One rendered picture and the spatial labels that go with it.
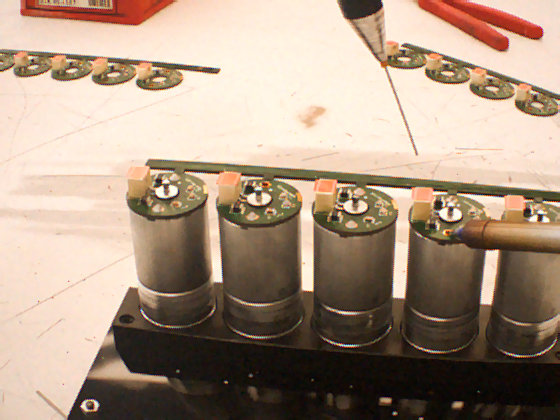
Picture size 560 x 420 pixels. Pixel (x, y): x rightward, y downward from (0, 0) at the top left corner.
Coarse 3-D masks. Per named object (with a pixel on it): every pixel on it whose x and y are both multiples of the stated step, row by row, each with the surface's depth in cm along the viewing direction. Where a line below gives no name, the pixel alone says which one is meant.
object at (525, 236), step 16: (480, 224) 27; (496, 224) 27; (512, 224) 26; (528, 224) 26; (544, 224) 25; (464, 240) 28; (480, 240) 27; (496, 240) 26; (512, 240) 26; (528, 240) 25; (544, 240) 25
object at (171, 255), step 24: (168, 192) 31; (192, 216) 30; (144, 240) 31; (168, 240) 31; (192, 240) 31; (144, 264) 31; (168, 264) 31; (192, 264) 31; (144, 288) 32; (168, 288) 31; (192, 288) 32; (144, 312) 33; (168, 312) 32; (192, 312) 32
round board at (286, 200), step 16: (272, 192) 31; (288, 192) 31; (224, 208) 30; (240, 208) 30; (256, 208) 30; (272, 208) 30; (288, 208) 30; (240, 224) 30; (256, 224) 30; (272, 224) 30
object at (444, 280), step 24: (456, 216) 29; (408, 240) 30; (408, 264) 30; (432, 264) 29; (456, 264) 29; (480, 264) 30; (408, 288) 31; (432, 288) 30; (456, 288) 30; (480, 288) 30; (408, 312) 31; (432, 312) 30; (456, 312) 30; (408, 336) 31; (432, 336) 31; (456, 336) 31
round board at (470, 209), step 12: (432, 204) 30; (444, 204) 30; (456, 204) 30; (468, 204) 30; (480, 204) 30; (408, 216) 30; (468, 216) 30; (480, 216) 30; (420, 228) 29; (432, 228) 29; (444, 228) 29; (456, 228) 29; (432, 240) 29; (444, 240) 29; (456, 240) 29
